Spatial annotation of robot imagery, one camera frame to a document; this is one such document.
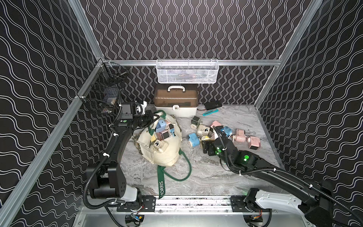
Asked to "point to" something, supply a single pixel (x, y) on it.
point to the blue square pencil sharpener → (227, 130)
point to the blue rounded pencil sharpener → (194, 140)
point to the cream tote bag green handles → (172, 135)
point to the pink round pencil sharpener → (240, 136)
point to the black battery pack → (212, 105)
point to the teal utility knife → (210, 112)
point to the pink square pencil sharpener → (254, 143)
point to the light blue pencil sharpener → (161, 125)
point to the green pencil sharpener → (195, 122)
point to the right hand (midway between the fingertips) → (209, 140)
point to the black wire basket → (101, 93)
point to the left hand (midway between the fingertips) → (158, 113)
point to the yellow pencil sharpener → (204, 138)
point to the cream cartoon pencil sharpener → (159, 146)
